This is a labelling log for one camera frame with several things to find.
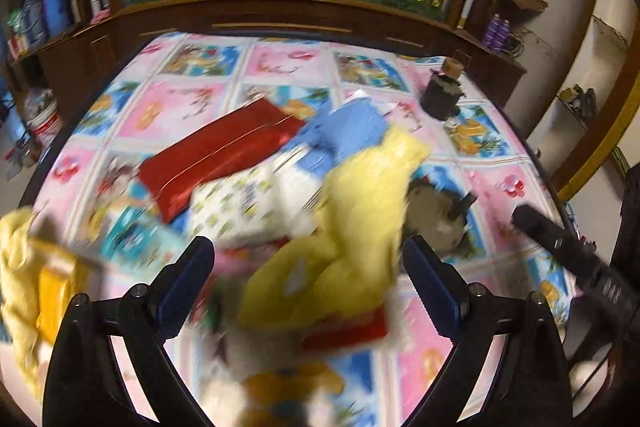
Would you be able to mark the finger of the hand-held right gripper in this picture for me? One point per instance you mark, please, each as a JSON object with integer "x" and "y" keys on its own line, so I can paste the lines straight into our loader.
{"x": 540, "y": 227}

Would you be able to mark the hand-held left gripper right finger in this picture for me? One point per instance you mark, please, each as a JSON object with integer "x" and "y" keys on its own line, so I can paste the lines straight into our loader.
{"x": 430, "y": 287}

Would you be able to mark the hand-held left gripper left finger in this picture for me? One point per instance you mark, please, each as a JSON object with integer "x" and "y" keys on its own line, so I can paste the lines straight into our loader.
{"x": 182, "y": 282}

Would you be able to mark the teal cartoon tissue pack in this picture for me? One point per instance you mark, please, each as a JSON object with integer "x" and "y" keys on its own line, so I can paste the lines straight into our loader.
{"x": 130, "y": 227}

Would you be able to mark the white tissue pack yellow print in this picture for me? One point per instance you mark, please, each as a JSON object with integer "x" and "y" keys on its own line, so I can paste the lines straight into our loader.
{"x": 235, "y": 207}

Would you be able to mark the yellow plastic bag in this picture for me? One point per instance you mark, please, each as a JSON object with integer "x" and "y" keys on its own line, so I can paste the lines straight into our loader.
{"x": 360, "y": 207}

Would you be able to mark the blue cloth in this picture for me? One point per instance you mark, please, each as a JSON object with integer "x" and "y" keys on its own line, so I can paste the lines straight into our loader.
{"x": 350, "y": 127}

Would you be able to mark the red packet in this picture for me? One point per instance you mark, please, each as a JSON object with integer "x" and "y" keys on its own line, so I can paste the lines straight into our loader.
{"x": 350, "y": 332}

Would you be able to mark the red pouch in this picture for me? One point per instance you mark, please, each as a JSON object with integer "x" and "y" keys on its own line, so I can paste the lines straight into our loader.
{"x": 210, "y": 162}

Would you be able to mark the black jar with cork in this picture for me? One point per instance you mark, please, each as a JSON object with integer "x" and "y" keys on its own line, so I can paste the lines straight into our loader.
{"x": 440, "y": 99}

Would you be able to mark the cartoon printed tablecloth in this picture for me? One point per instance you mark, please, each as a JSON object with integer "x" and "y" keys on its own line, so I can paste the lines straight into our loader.
{"x": 190, "y": 102}

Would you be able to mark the metal pot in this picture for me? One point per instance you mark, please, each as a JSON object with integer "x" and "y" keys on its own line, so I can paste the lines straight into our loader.
{"x": 24, "y": 153}

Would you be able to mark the white bucket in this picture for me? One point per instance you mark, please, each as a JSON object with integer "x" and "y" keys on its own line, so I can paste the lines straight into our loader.
{"x": 45, "y": 124}

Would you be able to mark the pink cloth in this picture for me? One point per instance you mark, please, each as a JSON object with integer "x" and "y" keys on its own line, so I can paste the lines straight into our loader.
{"x": 102, "y": 17}

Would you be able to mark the small white bottle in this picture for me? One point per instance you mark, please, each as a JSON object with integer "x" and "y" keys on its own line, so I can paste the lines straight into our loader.
{"x": 95, "y": 7}

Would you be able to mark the wooden cabinet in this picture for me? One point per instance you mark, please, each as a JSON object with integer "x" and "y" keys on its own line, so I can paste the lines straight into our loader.
{"x": 300, "y": 14}

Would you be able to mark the grey blue detergent bottle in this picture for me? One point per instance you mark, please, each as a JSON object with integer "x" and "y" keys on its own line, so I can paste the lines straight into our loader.
{"x": 34, "y": 19}

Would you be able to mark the green bag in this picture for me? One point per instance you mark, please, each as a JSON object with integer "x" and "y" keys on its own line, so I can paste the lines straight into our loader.
{"x": 16, "y": 23}

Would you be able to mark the dark clutter on wall shelf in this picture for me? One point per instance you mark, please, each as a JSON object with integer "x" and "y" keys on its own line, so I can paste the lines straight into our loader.
{"x": 577, "y": 104}

